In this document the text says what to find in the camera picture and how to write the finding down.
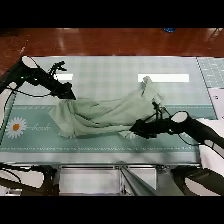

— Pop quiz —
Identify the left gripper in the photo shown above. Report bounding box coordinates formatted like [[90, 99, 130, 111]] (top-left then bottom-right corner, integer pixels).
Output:
[[49, 80, 77, 101]]

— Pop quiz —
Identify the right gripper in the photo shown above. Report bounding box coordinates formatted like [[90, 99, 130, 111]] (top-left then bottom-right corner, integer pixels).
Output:
[[128, 118, 158, 140]]

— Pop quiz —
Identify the pale green T-shirt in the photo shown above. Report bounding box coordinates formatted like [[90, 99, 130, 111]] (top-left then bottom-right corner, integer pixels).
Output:
[[48, 75, 166, 140]]

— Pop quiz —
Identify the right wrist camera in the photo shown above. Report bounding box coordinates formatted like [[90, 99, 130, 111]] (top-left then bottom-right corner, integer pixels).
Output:
[[151, 101, 168, 122]]

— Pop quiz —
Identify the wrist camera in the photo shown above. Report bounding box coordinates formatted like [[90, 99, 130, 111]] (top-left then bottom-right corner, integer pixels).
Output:
[[151, 101, 168, 122], [47, 60, 68, 76]]

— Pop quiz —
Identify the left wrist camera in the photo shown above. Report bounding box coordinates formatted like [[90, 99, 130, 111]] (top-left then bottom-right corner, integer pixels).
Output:
[[47, 60, 68, 76]]

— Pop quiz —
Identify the silver frame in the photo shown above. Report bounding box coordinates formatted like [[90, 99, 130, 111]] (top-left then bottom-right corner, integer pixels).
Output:
[[0, 161, 224, 197]]

